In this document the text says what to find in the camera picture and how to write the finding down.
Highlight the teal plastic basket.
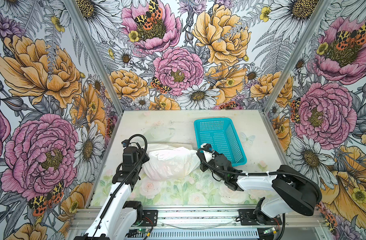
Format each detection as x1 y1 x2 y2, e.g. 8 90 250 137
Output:
194 118 247 167

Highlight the white plastic bag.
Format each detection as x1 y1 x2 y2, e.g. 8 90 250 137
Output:
143 143 200 182

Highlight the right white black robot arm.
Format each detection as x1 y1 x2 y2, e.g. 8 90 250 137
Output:
197 144 322 225

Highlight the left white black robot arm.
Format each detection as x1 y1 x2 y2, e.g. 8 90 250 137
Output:
74 139 150 240

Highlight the green circuit board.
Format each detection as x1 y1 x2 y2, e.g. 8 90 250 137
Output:
126 227 154 238

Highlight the white vented grille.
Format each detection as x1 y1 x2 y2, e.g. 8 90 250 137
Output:
125 228 260 240

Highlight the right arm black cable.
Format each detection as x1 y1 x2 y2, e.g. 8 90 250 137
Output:
196 148 323 205

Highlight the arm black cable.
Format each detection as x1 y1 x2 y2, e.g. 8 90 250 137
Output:
89 133 149 238
196 148 323 205

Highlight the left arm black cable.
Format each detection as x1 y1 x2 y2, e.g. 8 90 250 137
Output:
89 133 149 238

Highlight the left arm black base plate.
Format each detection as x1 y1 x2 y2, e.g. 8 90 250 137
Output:
139 210 159 227

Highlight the aluminium front rail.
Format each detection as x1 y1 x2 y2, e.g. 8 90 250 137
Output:
67 205 326 230

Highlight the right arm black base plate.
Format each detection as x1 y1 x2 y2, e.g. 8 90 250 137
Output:
235 209 282 226

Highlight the left aluminium corner post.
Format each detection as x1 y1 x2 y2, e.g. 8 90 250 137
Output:
65 1 124 116

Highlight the aluminium corner post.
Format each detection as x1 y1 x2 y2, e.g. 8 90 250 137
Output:
65 1 124 116
262 1 332 114

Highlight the right aluminium corner post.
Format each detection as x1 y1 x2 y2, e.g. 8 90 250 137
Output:
262 1 332 114

